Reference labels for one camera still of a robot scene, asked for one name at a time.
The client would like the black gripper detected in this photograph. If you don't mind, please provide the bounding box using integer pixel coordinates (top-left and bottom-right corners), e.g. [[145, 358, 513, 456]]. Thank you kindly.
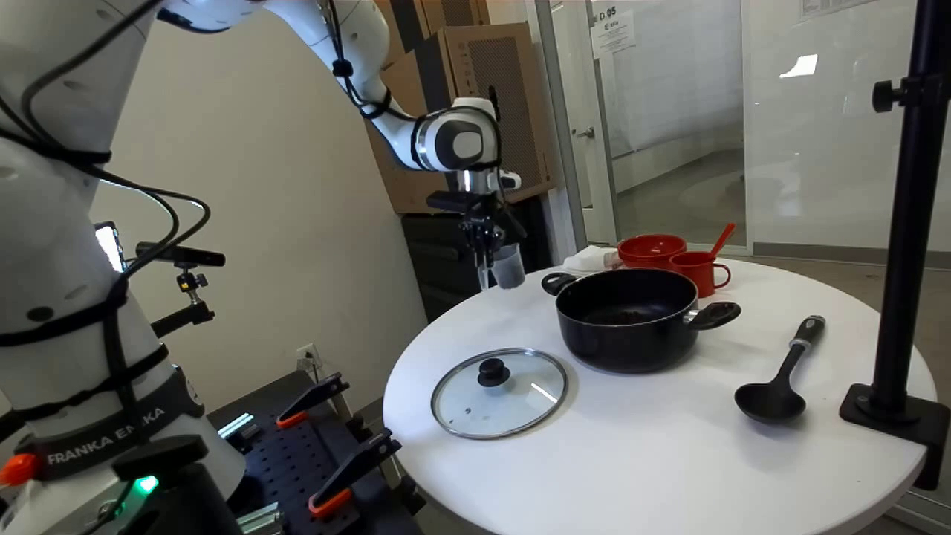
[[428, 190, 525, 291]]

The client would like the red mug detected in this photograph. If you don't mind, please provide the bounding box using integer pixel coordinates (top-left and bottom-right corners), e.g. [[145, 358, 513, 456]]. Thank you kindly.
[[672, 254, 733, 298]]

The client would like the black plastic ladle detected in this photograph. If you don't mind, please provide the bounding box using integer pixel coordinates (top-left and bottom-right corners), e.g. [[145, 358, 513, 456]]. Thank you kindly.
[[733, 316, 827, 423]]

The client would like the glass pot lid black knob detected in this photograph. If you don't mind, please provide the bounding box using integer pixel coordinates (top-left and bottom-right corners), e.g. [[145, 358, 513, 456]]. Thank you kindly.
[[428, 347, 571, 441]]

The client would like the wall power outlet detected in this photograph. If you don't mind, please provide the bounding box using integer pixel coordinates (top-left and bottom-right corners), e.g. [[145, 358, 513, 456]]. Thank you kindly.
[[293, 344, 319, 371]]

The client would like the black camera stand pole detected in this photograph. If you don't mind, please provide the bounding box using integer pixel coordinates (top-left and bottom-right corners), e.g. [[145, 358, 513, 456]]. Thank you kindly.
[[837, 0, 951, 491]]

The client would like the red bowl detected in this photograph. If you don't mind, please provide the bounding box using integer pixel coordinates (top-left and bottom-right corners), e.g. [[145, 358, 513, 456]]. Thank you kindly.
[[619, 236, 687, 267]]

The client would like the black storage crate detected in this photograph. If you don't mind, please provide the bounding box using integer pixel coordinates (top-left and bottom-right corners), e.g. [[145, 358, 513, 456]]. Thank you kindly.
[[402, 199, 553, 318]]

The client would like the red spoon in mug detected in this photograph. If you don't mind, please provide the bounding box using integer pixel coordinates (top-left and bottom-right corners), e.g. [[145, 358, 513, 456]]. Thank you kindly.
[[711, 224, 736, 260]]

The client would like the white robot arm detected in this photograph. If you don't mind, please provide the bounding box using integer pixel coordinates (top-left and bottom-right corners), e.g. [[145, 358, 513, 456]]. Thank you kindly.
[[0, 0, 503, 535]]

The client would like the cardboard boxes stack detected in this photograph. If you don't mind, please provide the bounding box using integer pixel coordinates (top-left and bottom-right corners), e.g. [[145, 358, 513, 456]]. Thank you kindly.
[[373, 0, 555, 202]]

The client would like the clear plastic jar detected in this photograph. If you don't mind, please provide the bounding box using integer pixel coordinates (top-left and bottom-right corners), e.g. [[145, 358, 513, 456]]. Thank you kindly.
[[489, 245, 525, 289]]

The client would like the white cloth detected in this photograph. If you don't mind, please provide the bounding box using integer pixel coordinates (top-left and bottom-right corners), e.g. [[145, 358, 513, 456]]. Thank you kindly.
[[561, 245, 619, 277]]

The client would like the black cooking pot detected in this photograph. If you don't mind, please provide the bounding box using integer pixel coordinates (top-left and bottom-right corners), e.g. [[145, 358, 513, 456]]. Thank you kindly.
[[540, 271, 739, 371]]

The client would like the side camera on mount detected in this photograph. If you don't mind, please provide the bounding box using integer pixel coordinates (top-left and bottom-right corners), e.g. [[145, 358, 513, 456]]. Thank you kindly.
[[137, 242, 225, 337]]

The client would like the black orange clamp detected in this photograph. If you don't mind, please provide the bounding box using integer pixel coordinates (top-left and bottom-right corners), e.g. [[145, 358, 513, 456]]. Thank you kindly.
[[274, 374, 348, 430], [305, 430, 402, 520]]

